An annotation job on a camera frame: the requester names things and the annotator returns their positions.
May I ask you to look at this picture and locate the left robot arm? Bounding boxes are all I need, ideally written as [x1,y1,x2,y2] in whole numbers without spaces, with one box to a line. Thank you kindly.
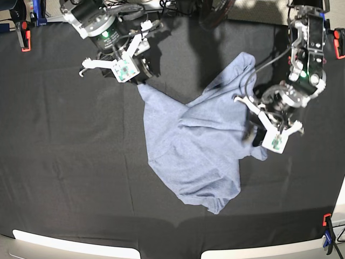
[234,1,330,154]

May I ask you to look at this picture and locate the black table cloth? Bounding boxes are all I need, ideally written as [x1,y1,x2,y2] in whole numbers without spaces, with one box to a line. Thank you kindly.
[1,23,344,258]

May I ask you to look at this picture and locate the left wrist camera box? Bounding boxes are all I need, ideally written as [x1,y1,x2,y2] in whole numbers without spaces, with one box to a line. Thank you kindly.
[262,129,288,154]

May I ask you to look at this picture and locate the left rear blue clamp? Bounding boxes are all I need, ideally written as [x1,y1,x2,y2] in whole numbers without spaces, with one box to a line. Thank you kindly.
[30,0,47,26]

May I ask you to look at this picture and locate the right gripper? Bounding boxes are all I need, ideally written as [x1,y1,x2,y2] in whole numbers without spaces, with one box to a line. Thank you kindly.
[96,20,159,84]

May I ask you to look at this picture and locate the left rear orange clamp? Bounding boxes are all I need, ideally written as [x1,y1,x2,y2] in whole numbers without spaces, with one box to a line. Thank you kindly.
[15,21,31,52]

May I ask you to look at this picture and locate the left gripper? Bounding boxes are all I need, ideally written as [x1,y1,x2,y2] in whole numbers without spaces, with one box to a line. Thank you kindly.
[241,80,305,147]

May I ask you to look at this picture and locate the light blue t-shirt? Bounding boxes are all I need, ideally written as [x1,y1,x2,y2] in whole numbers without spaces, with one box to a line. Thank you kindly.
[137,52,267,214]

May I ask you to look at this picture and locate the right rear orange clamp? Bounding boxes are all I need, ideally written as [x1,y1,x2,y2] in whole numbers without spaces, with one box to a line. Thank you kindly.
[333,28,345,59]

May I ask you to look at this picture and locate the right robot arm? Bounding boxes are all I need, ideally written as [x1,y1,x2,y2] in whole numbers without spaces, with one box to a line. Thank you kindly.
[60,1,162,84]

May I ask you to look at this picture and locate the right front orange blue clamp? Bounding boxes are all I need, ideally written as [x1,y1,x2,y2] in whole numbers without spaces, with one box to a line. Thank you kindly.
[322,213,335,255]

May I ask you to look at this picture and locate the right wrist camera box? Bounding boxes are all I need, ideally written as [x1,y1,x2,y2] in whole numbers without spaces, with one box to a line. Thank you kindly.
[111,54,140,83]

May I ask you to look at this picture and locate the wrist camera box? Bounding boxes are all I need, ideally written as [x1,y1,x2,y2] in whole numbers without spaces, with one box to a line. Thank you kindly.
[262,129,288,154]
[111,54,140,83]

